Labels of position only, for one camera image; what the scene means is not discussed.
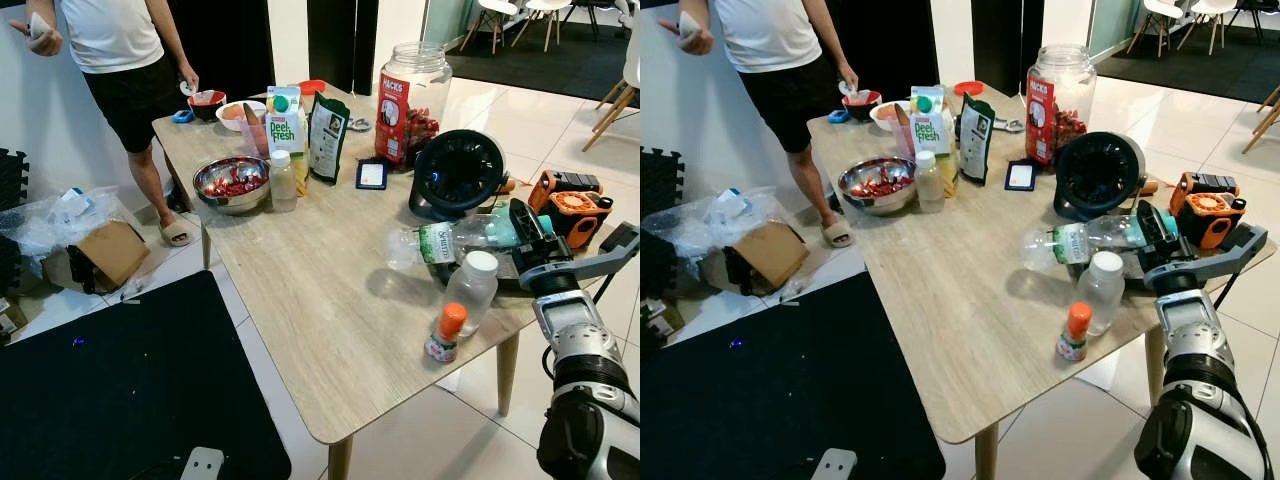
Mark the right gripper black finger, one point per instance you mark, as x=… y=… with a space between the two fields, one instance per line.
x=1230 y=255
x=525 y=222
x=1155 y=225
x=605 y=255

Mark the clear water bottle green label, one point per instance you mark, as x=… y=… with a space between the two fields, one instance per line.
x=1075 y=243
x=440 y=243

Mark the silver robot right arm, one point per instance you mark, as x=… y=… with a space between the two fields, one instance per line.
x=1200 y=430
x=590 y=420

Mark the small orange object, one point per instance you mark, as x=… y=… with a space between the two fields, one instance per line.
x=1150 y=187
x=506 y=186

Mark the black and orange device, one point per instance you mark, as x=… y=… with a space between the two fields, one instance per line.
x=1210 y=205
x=575 y=205

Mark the clear bottle wide white cap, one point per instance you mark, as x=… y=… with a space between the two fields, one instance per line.
x=470 y=290
x=1100 y=290

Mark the black round table fan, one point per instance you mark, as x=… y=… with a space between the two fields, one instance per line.
x=1100 y=175
x=455 y=175

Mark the black foam puzzle mat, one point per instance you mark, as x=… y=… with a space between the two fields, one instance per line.
x=10 y=200
x=655 y=190

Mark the clear plastic wrap pile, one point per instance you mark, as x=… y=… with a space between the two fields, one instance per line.
x=700 y=220
x=60 y=215

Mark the small bottle orange cap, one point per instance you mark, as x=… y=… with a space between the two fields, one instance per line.
x=1075 y=335
x=447 y=335

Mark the small device white screen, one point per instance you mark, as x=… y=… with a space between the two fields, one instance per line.
x=1021 y=176
x=371 y=175

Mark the white chair wooden legs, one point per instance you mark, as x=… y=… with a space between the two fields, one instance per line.
x=1160 y=12
x=1215 y=10
x=548 y=10
x=485 y=12
x=1265 y=115
x=615 y=100

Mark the large glass jar red label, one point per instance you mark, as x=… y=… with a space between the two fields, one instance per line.
x=1060 y=100
x=415 y=100

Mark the brown cardboard box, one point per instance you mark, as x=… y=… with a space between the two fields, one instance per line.
x=770 y=255
x=112 y=255

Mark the light wooden table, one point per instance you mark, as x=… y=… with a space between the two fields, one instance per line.
x=330 y=260
x=960 y=270

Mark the black floor mat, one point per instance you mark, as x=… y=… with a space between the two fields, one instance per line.
x=120 y=380
x=780 y=390

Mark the small bottle white cap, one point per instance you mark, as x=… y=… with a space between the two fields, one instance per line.
x=930 y=185
x=283 y=185

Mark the beige slipper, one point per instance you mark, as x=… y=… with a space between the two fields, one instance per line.
x=178 y=233
x=836 y=233

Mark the red round plastic lid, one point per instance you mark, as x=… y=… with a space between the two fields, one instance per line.
x=967 y=88
x=312 y=87

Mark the green white juice carton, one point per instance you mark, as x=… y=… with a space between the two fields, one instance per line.
x=285 y=125
x=930 y=125

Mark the person in white shirt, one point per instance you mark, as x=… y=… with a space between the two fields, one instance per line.
x=110 y=60
x=770 y=60

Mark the small blue device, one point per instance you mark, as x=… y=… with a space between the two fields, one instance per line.
x=837 y=116
x=182 y=116

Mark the steel bowl of red fruit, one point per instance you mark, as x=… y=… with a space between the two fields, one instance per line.
x=878 y=207
x=232 y=205

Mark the round orange fruit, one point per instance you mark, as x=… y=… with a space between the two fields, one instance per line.
x=886 y=112
x=232 y=112

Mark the white ceramic bowl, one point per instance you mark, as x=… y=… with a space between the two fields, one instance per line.
x=880 y=124
x=228 y=124

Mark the black and red bowl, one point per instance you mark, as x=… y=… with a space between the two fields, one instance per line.
x=207 y=103
x=862 y=103

